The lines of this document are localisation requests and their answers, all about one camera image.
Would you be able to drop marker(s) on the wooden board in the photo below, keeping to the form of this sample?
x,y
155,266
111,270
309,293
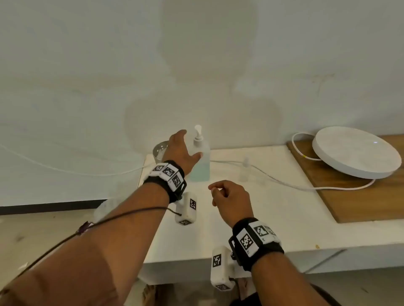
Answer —
x,y
363,201

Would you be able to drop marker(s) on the person's foot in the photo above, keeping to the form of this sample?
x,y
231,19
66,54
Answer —
x,y
153,296
243,288

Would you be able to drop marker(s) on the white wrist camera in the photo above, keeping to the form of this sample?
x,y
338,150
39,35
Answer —
x,y
221,271
187,211

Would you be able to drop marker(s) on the perforated metal cup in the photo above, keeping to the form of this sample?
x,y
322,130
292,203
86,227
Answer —
x,y
157,151

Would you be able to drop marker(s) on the white round lamp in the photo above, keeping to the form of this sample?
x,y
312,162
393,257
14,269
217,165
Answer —
x,y
353,151

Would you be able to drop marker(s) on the person's right forearm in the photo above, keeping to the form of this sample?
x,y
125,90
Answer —
x,y
284,283

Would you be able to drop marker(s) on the person's right foot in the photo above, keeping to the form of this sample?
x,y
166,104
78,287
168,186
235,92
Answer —
x,y
243,288

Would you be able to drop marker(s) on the small clear bottle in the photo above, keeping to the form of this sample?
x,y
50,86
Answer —
x,y
244,173

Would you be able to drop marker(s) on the black wristband with markers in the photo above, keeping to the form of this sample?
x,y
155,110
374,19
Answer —
x,y
252,242
167,176

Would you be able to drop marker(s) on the person's left hand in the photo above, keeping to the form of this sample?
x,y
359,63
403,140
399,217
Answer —
x,y
178,151

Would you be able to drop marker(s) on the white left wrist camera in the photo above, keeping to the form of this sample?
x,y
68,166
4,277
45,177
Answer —
x,y
187,211

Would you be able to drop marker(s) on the black right wristband with markers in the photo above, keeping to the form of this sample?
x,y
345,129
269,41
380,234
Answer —
x,y
252,242

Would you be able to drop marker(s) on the large translucent bottle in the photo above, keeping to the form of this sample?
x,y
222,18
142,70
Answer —
x,y
202,170

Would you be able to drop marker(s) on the person's left foot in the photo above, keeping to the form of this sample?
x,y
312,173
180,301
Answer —
x,y
153,296

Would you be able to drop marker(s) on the person's black shorts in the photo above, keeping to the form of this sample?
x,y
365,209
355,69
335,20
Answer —
x,y
328,299

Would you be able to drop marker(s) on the black left wristband with markers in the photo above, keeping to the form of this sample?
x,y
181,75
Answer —
x,y
167,176

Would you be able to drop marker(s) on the clear plastic bag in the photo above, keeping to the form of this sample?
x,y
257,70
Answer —
x,y
102,211

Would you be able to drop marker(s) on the person's right hand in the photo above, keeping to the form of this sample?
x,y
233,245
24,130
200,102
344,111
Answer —
x,y
233,201

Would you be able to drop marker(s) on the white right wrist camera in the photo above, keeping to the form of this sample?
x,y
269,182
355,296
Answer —
x,y
221,271

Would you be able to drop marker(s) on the person's left forearm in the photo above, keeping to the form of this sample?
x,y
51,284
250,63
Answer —
x,y
94,252

